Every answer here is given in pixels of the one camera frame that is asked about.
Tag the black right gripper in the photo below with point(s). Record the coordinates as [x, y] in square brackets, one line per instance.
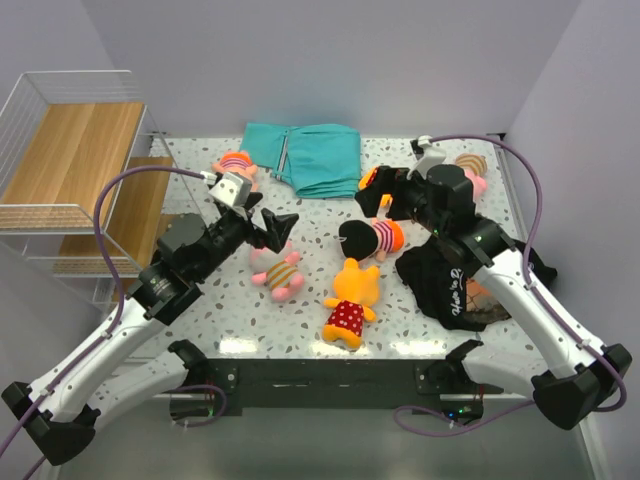
[387, 180]

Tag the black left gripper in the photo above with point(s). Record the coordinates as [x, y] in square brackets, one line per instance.
[279, 226]

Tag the black-haired doll orange pants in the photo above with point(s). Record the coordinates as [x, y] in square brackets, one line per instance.
[360, 240]

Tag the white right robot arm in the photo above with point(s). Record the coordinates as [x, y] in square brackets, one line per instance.
[577, 371]

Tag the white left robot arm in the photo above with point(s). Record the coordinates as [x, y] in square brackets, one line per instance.
[63, 409]

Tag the orange bear polka dress back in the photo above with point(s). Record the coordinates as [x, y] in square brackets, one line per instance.
[386, 201]

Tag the orange bear polka dress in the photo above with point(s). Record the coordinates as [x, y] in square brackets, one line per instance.
[386, 201]
[356, 292]

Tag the pink pig striped shirt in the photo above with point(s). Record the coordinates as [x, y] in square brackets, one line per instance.
[277, 271]

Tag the folded teal cloth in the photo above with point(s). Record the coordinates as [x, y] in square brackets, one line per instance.
[316, 161]

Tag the face-up doll orange hat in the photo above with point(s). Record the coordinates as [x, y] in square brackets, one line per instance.
[238, 162]

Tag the pink pig toy far right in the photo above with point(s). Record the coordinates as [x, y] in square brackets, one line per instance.
[475, 168]

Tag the orange bear polka dress front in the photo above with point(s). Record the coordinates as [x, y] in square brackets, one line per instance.
[356, 292]

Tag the black printed garment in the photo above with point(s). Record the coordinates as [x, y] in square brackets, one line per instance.
[444, 293]

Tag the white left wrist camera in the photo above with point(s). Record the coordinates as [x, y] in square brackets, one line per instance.
[230, 189]

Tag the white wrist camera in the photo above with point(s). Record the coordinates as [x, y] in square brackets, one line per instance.
[427, 155]
[230, 189]

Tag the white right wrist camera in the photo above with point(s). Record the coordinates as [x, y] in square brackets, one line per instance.
[427, 155]

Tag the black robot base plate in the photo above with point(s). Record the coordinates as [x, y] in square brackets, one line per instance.
[335, 383]

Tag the white wire wooden shelf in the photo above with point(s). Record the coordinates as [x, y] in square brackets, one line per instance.
[88, 179]

